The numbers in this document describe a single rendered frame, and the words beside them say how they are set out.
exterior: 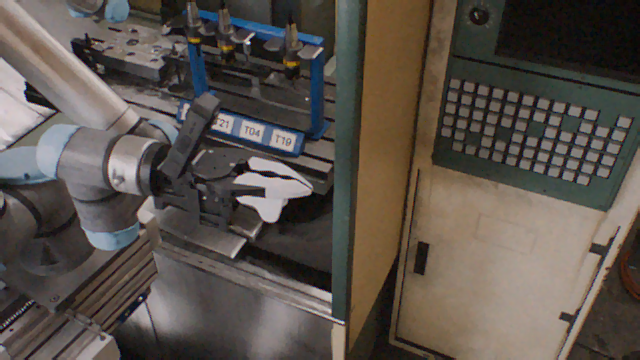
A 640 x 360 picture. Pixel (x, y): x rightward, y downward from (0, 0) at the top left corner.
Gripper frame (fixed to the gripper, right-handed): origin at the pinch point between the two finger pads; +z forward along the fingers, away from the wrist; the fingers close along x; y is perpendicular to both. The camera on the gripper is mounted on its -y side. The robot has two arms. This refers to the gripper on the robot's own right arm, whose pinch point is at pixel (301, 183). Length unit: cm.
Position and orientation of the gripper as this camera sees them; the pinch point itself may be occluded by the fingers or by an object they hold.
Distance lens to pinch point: 72.7
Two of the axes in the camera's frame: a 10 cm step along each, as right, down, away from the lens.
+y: -0.4, 8.3, 5.6
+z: 9.6, 1.8, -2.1
